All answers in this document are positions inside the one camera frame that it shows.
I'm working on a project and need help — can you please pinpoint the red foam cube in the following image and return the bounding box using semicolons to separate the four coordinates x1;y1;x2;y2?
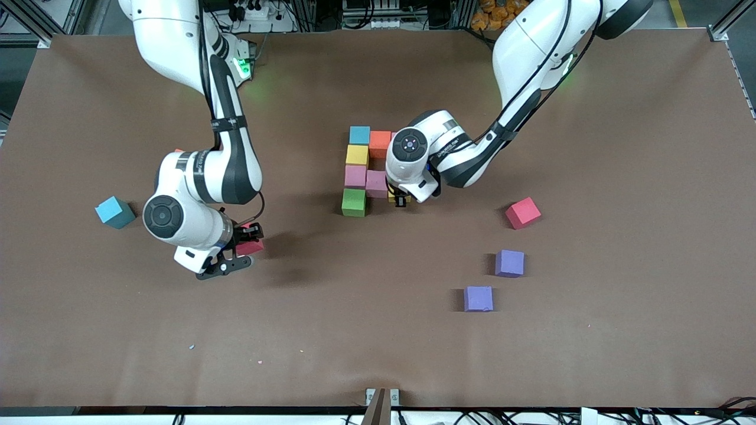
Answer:
236;224;265;257
506;197;542;230

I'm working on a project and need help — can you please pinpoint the green foam cube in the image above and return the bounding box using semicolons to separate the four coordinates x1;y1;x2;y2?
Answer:
341;188;367;218

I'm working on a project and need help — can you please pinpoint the purple foam cube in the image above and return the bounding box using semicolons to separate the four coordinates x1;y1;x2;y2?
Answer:
464;286;494;312
495;249;526;278

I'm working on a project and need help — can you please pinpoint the white socket strip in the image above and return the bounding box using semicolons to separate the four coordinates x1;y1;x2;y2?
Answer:
343;0;414;30

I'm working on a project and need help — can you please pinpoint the orange yellow packets pile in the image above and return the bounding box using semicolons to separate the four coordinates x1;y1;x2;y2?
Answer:
471;0;530;31

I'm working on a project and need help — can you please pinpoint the white power strip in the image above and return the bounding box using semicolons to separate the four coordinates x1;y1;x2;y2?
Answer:
227;0;278;22

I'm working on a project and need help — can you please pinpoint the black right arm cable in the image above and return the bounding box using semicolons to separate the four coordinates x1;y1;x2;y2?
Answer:
198;0;266;226

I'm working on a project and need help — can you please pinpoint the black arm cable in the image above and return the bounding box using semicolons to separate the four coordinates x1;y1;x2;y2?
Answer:
198;0;266;226
493;0;604;139

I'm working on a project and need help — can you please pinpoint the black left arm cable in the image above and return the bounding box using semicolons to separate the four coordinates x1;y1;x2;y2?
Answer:
493;0;604;139

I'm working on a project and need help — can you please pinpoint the metal camera stand bracket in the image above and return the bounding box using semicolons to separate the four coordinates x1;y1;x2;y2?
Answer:
365;388;400;425

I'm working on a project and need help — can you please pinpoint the aluminium frame post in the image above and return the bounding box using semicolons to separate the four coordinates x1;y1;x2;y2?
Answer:
0;0;54;49
711;0;756;42

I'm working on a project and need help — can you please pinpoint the aluminium table edge rail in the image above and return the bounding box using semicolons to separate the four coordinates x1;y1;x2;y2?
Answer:
732;56;756;122

